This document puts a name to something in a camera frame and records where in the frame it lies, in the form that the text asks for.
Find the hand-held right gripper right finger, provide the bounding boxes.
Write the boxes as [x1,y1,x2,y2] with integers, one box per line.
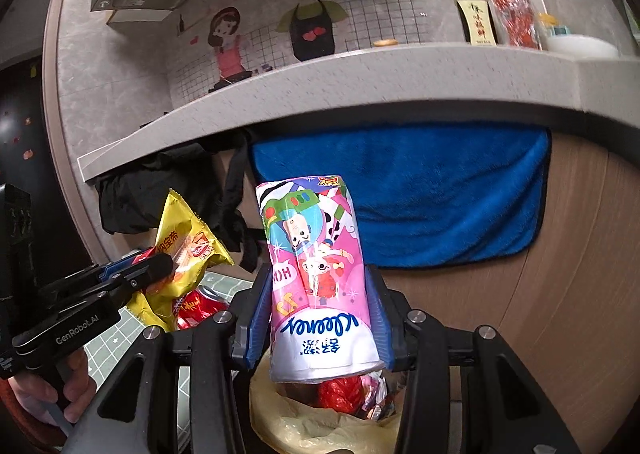
[365,264,583,454]

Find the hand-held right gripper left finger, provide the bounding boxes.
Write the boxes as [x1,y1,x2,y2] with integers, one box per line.
[62,264,273,454]

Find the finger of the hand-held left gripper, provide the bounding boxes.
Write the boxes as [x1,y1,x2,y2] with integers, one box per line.
[50,253,174,330]
[37,254,151,302]

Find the yellow snack packet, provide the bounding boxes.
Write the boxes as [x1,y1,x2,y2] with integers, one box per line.
[125,188,236,332]

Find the pink cartoon tissue pack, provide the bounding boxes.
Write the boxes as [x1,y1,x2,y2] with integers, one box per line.
[255,174,386,385]

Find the red plastic bag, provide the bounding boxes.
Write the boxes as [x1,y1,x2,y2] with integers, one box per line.
[317,374,373,417]

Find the yellowish plastic bag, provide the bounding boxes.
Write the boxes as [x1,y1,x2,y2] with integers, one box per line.
[249,354,403,454]

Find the person's left hand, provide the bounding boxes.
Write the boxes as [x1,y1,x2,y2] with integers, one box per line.
[7,349,99,428]

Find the green checked cloth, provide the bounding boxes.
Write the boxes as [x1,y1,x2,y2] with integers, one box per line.
[82,270,258,454]

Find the red drink can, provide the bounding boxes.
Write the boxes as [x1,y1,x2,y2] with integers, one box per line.
[172,284,232,331]

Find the black cloth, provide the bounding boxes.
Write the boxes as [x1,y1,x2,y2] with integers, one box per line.
[95,131,261,270]

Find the dark door with stickers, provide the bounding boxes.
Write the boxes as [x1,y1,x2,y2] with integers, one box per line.
[0,49,83,255]

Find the blue towel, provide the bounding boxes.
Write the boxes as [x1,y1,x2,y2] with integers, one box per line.
[250,127,552,269]

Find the clear bottle with yellow label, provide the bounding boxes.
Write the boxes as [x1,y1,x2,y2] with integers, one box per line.
[452,0,498,46]

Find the white bowl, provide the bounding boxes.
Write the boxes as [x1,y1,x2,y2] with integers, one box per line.
[545,33,619,60]

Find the small jar with yellow lid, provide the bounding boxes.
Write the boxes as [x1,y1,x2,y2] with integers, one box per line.
[537,13,573,40]

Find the red drink bottle orange cap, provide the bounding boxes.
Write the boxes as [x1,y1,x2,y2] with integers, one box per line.
[484,0,543,50]

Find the cartoon girl wall sticker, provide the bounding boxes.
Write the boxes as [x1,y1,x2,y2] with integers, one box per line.
[205,7,247,85]

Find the cartoon boy wall sticker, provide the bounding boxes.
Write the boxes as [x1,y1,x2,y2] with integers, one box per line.
[276,0,348,61]

